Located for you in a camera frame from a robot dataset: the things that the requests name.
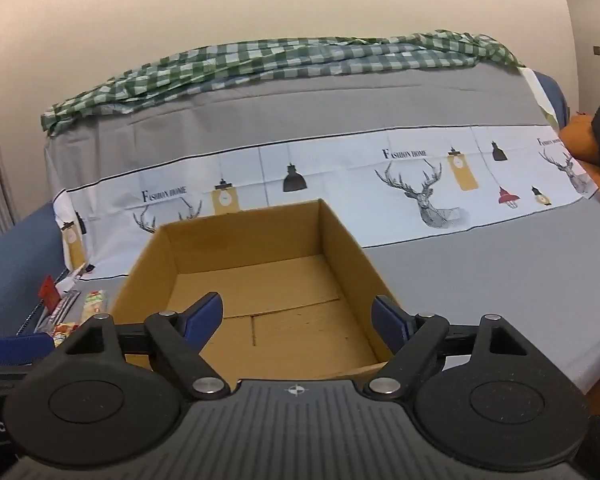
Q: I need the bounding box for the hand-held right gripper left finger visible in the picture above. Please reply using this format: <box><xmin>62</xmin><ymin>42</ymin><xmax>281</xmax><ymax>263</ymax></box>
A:
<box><xmin>65</xmin><ymin>292</ymin><xmax>231</xmax><ymax>401</ymax></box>

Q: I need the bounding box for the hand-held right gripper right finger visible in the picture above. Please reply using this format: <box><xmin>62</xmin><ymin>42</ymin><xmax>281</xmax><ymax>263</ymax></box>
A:
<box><xmin>365</xmin><ymin>295</ymin><xmax>528</xmax><ymax>398</ymax></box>

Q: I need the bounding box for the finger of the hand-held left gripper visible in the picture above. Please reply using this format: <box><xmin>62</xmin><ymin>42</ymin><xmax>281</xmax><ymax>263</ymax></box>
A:
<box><xmin>0</xmin><ymin>334</ymin><xmax>57</xmax><ymax>365</ymax></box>

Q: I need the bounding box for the clear striped snack packet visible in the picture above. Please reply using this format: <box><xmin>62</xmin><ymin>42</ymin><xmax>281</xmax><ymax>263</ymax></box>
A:
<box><xmin>32</xmin><ymin>262</ymin><xmax>91</xmax><ymax>335</ymax></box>

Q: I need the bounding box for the red snack packet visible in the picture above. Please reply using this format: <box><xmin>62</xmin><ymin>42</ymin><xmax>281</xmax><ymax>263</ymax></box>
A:
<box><xmin>38</xmin><ymin>275</ymin><xmax>62</xmax><ymax>307</ymax></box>

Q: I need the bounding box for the brown cardboard box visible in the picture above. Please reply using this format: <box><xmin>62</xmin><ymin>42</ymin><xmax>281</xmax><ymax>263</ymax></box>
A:
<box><xmin>109</xmin><ymin>199</ymin><xmax>406</xmax><ymax>378</ymax></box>

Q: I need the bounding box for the yellow cartoon snack packet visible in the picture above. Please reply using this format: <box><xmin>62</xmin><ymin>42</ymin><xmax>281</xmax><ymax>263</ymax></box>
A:
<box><xmin>80</xmin><ymin>290</ymin><xmax>109</xmax><ymax>325</ymax></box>

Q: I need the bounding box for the grey deer print sheet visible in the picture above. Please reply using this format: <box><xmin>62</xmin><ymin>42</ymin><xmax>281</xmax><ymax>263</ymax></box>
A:
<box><xmin>42</xmin><ymin>57</ymin><xmax>600</xmax><ymax>396</ymax></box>

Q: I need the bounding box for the green checked cloth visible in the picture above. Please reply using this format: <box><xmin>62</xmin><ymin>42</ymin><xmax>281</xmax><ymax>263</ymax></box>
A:
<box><xmin>40</xmin><ymin>30</ymin><xmax>526</xmax><ymax>136</ymax></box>

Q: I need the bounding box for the orange cushion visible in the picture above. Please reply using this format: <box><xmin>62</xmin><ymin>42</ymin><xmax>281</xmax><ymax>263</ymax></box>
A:
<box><xmin>560</xmin><ymin>114</ymin><xmax>600</xmax><ymax>196</ymax></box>

